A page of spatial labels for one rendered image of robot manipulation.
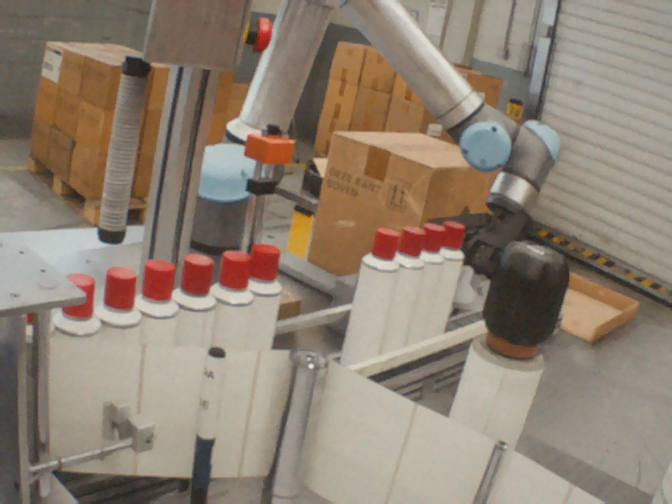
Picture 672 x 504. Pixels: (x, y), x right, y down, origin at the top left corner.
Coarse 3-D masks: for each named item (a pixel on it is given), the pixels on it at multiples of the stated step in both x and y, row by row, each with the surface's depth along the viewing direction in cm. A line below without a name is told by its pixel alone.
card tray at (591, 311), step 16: (576, 288) 188; (592, 288) 185; (576, 304) 177; (592, 304) 180; (608, 304) 182; (624, 304) 179; (576, 320) 166; (592, 320) 169; (608, 320) 159; (624, 320) 171; (576, 336) 158; (592, 336) 155
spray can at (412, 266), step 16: (400, 240) 112; (416, 240) 110; (400, 256) 111; (416, 256) 111; (400, 272) 111; (416, 272) 111; (400, 288) 111; (416, 288) 112; (400, 304) 112; (400, 320) 113; (384, 336) 114; (400, 336) 114; (384, 352) 114
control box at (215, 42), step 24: (168, 0) 72; (192, 0) 72; (216, 0) 73; (240, 0) 74; (168, 24) 73; (192, 24) 73; (216, 24) 74; (240, 24) 75; (144, 48) 73; (168, 48) 74; (192, 48) 74; (216, 48) 75; (240, 48) 76
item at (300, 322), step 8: (320, 312) 109; (328, 312) 110; (336, 312) 111; (344, 312) 112; (280, 320) 104; (288, 320) 104; (296, 320) 105; (304, 320) 106; (312, 320) 107; (320, 320) 109; (328, 320) 110; (280, 328) 103; (288, 328) 104; (296, 328) 105
